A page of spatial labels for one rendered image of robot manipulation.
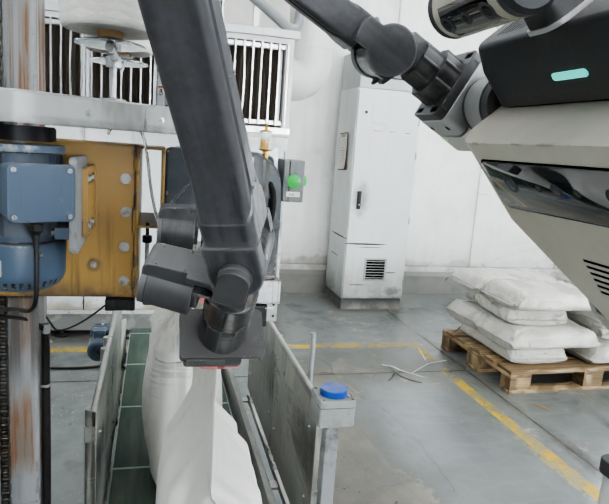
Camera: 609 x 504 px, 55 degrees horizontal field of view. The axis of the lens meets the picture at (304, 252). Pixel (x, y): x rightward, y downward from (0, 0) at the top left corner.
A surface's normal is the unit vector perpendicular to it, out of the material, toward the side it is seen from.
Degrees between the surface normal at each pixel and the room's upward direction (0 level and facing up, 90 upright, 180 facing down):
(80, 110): 90
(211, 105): 121
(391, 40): 94
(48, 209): 90
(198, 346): 46
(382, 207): 90
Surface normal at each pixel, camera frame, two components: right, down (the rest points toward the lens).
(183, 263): 0.18, -0.73
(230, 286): -0.14, 0.65
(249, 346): 0.22, -0.55
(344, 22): -0.02, 0.18
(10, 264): 0.28, 0.21
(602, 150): -0.79, 0.61
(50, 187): 0.62, 0.18
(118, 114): 0.79, 0.16
